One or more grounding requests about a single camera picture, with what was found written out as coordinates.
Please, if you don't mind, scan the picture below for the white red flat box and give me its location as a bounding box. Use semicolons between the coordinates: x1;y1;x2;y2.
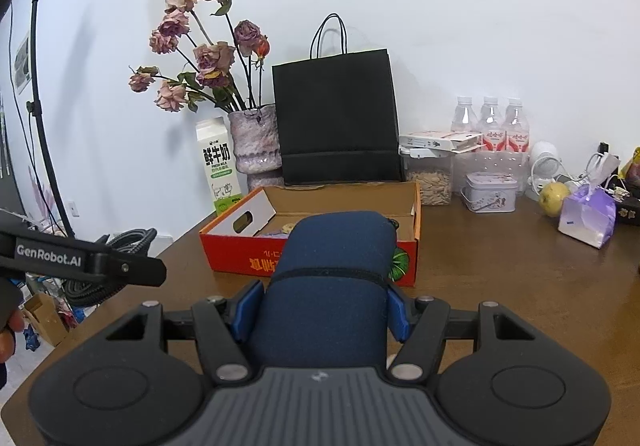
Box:
399;131;482;153

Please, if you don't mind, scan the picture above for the dried pink rose bouquet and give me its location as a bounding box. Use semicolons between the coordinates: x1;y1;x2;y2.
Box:
128;0;270;114

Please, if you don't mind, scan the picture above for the purple woven drawstring pouch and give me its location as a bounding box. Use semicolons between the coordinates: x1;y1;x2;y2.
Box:
262;231;290;239

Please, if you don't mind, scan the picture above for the left water bottle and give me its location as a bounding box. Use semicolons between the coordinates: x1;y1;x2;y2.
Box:
450;96;477;132

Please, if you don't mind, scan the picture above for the orange cardboard pumpkin box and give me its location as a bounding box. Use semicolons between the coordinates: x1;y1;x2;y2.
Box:
200;182;421;287

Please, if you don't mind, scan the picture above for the person's left hand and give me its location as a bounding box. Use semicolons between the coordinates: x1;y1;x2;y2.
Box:
0;310;25;364

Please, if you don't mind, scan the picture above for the black paper shopping bag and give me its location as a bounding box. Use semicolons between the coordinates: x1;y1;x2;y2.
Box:
272;13;405;185

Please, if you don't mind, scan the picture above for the purple white gift box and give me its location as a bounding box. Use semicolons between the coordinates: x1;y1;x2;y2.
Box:
558;185;616;249

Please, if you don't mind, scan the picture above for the black corrugated hose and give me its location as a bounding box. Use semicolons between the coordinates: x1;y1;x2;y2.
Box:
60;226;158;309

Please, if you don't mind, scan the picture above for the small brown cardboard box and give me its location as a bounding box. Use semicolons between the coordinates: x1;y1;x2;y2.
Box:
23;292;67;346

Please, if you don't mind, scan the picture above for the clear jar of seeds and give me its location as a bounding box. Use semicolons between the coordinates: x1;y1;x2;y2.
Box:
399;146;454;207

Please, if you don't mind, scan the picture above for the yellow green apple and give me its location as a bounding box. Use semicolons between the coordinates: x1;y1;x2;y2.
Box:
538;182;570;218

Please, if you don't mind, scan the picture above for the white green milk carton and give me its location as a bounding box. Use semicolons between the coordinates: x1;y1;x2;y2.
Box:
195;117;242;215

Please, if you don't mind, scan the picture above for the yellow white plush toy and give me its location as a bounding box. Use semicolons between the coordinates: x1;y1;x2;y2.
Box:
281;223;295;234

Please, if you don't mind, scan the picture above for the purple textured ceramic vase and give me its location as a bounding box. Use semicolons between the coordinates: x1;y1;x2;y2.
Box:
229;104;284;192

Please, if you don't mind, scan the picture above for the dark blue fabric case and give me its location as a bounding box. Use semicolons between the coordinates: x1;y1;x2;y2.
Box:
248;240;388;368

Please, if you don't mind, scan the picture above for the small decorated tin box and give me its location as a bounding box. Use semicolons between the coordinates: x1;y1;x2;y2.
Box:
460;172;518;213

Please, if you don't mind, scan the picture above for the middle water bottle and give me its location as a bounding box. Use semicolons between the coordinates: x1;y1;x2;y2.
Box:
477;96;506;151

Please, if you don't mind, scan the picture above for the right water bottle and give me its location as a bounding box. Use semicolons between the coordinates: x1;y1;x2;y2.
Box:
503;99;530;179

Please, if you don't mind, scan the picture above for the water bottle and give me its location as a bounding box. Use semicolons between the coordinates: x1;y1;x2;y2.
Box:
477;96;506;151
503;99;530;179
450;96;477;132

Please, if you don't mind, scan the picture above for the white round device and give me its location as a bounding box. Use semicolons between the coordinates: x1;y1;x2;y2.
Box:
528;141;560;194

